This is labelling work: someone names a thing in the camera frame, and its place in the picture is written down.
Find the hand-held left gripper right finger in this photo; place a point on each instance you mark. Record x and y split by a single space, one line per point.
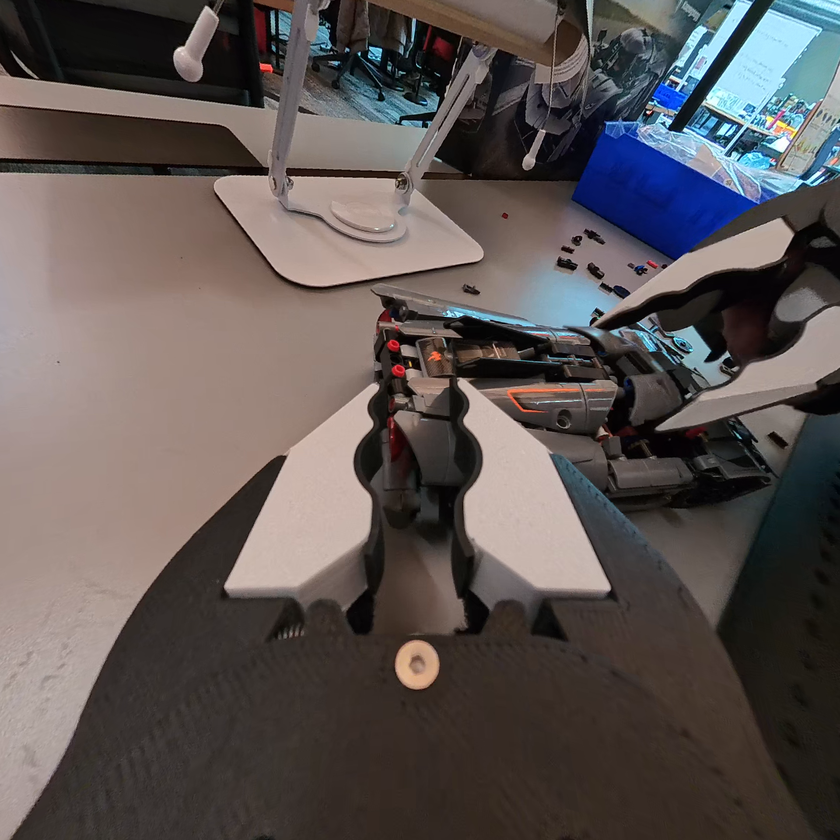
538 525

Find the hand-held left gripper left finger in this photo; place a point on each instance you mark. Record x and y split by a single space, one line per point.
302 525

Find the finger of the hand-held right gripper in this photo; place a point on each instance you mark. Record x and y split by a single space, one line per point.
709 256
774 387

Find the grey lego car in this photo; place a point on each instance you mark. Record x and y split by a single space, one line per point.
558 400

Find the lego set box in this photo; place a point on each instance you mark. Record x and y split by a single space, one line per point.
623 79

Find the blue storage bin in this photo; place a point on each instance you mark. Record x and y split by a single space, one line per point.
643 190

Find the clear plastic bag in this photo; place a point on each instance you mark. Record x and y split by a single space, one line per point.
709 157

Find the black pole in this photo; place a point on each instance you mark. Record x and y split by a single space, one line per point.
715 72

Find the black perforated chair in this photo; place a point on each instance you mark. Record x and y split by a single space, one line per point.
794 590

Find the white book stand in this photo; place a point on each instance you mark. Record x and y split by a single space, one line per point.
426 249

